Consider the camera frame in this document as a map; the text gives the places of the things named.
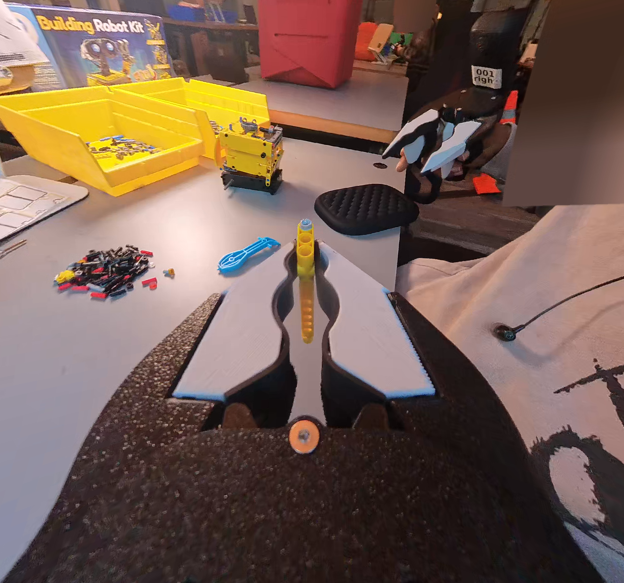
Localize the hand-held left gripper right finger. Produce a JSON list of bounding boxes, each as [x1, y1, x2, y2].
[[317, 241, 436, 428]]

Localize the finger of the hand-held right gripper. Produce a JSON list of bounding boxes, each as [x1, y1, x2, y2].
[[382, 109, 443, 164], [419, 120, 483, 175]]

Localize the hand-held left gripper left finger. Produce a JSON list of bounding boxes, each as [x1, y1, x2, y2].
[[172, 241, 299, 429]]

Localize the blue brick separator tool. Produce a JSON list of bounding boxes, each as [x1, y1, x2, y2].
[[217, 236, 282, 275]]

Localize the yellow perforated brick beam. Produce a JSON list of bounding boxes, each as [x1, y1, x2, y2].
[[296, 219, 319, 345]]

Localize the pile of small connector pins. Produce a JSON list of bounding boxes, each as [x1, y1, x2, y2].
[[54, 244, 157, 300]]

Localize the yellow brick robot model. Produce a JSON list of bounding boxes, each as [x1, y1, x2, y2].
[[218, 116, 285, 197]]

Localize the instruction booklet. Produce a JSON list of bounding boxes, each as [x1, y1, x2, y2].
[[0, 0, 53, 69]]

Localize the grey desk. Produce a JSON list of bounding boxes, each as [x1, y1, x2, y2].
[[0, 64, 409, 569]]

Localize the black office chair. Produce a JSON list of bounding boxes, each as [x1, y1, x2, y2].
[[404, 0, 476, 123]]

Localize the red felt tote bag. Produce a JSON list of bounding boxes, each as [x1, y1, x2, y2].
[[257, 0, 364, 90]]

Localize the yellow plastic parts bin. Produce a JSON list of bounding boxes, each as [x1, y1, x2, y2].
[[0, 88, 218, 198], [111, 77, 271, 161]]

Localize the scattered blue grey brick pieces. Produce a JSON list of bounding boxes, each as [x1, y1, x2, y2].
[[86, 135, 163, 161]]

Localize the robot kit box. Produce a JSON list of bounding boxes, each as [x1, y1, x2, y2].
[[5, 3, 175, 90]]

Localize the black earphone cord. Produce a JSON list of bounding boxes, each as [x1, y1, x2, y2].
[[493, 276, 624, 343]]

